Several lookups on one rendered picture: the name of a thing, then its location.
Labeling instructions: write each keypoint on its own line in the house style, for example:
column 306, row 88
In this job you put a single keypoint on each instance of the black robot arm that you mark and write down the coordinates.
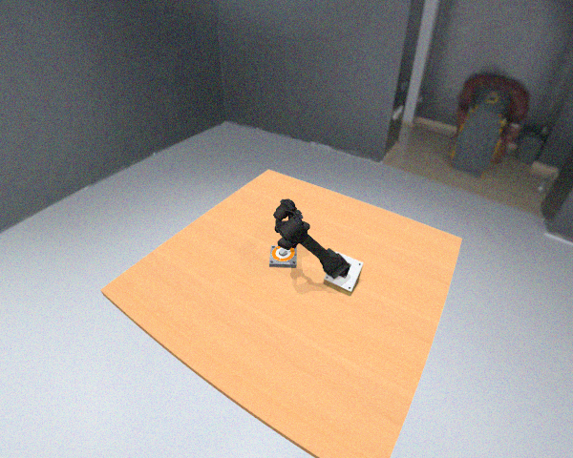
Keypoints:
column 295, row 231

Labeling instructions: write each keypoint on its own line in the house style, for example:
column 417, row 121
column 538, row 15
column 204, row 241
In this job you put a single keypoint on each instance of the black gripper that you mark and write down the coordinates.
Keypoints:
column 287, row 244

